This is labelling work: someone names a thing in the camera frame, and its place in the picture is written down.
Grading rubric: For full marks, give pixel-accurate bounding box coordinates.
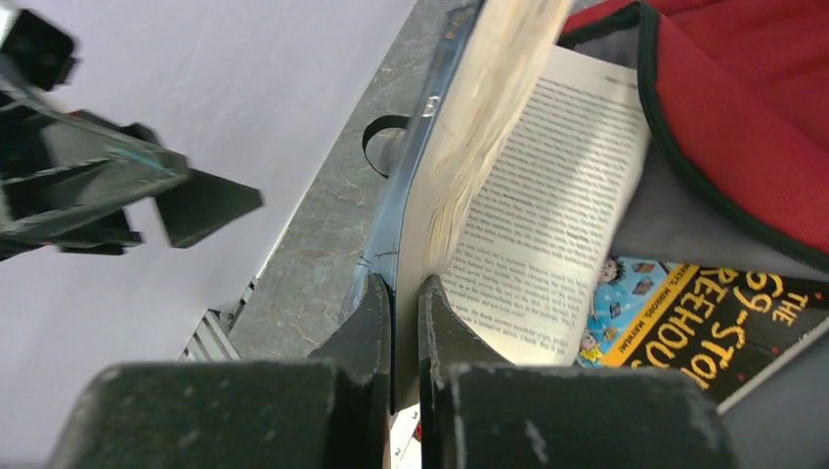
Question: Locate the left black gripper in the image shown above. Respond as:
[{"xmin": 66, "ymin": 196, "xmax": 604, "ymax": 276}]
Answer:
[{"xmin": 1, "ymin": 6, "xmax": 264, "ymax": 260}]

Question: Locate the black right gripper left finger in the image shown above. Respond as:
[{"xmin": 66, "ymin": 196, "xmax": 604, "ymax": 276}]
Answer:
[{"xmin": 310, "ymin": 274, "xmax": 392, "ymax": 468}]

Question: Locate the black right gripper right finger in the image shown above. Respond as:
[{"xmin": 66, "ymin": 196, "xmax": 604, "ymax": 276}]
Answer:
[{"xmin": 417, "ymin": 276, "xmax": 515, "ymax": 468}]

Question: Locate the dark blue 1984 book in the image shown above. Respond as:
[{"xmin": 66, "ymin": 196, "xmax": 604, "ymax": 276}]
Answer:
[{"xmin": 355, "ymin": 1, "xmax": 650, "ymax": 407}]

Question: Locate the treehouse paperback book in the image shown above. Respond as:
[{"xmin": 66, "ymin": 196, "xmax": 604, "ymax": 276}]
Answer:
[{"xmin": 576, "ymin": 256, "xmax": 828, "ymax": 412}]

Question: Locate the red backpack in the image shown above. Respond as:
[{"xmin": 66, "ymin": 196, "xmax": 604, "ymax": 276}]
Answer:
[{"xmin": 361, "ymin": 0, "xmax": 829, "ymax": 469}]

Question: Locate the black white chessboard mat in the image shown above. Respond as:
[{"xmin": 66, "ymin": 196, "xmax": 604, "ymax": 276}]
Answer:
[{"xmin": 389, "ymin": 404, "xmax": 421, "ymax": 469}]

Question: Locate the aluminium frame rail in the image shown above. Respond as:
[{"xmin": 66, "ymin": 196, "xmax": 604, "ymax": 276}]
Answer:
[{"xmin": 179, "ymin": 277, "xmax": 259, "ymax": 362}]

